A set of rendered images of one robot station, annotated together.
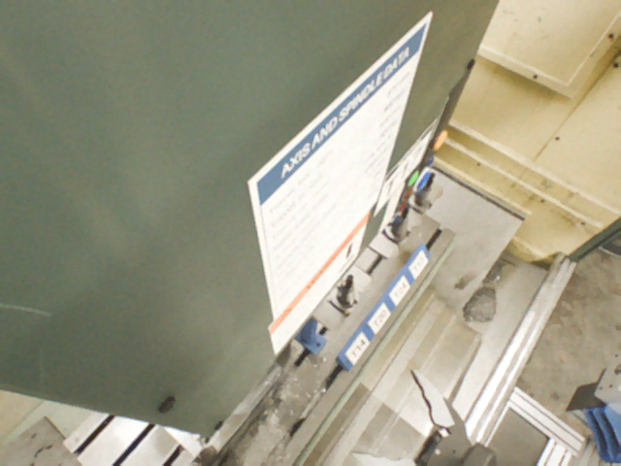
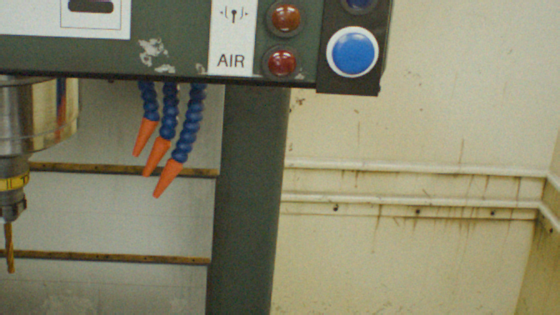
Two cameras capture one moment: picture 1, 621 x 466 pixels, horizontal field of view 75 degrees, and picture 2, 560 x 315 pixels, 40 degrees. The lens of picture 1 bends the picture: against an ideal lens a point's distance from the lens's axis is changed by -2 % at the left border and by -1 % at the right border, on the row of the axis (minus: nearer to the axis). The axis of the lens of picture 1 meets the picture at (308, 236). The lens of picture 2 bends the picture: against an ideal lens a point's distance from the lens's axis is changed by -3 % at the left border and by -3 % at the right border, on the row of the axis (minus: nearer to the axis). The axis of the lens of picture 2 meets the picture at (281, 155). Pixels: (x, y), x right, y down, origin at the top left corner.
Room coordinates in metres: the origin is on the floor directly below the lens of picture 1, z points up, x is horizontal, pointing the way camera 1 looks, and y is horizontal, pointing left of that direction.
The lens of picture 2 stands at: (-0.05, -0.51, 1.78)
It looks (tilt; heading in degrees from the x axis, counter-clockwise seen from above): 23 degrees down; 46
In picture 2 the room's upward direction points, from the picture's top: 5 degrees clockwise
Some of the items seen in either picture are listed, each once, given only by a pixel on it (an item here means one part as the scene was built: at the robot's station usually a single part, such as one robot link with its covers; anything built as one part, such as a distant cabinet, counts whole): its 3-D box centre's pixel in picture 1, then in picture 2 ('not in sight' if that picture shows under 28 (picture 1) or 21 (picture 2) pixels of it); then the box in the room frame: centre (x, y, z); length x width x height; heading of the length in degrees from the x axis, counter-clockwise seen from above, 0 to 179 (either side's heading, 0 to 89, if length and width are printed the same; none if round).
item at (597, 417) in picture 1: (606, 434); not in sight; (0.08, -0.76, 0.98); 0.09 x 0.09 x 0.09; 51
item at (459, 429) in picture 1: (447, 428); not in sight; (0.04, -0.21, 1.45); 0.09 x 0.05 x 0.02; 16
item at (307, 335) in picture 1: (309, 322); not in sight; (0.31, -0.01, 1.05); 0.10 x 0.05 x 0.30; 54
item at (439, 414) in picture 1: (428, 399); not in sight; (0.09, -0.19, 1.43); 0.09 x 0.03 x 0.06; 16
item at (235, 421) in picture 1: (214, 387); not in sight; (0.15, 0.23, 0.97); 0.29 x 0.23 x 0.05; 144
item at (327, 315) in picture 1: (330, 316); not in sight; (0.28, -0.05, 1.21); 0.07 x 0.05 x 0.01; 54
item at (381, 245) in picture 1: (384, 247); not in sight; (0.46, -0.18, 1.21); 0.07 x 0.05 x 0.01; 54
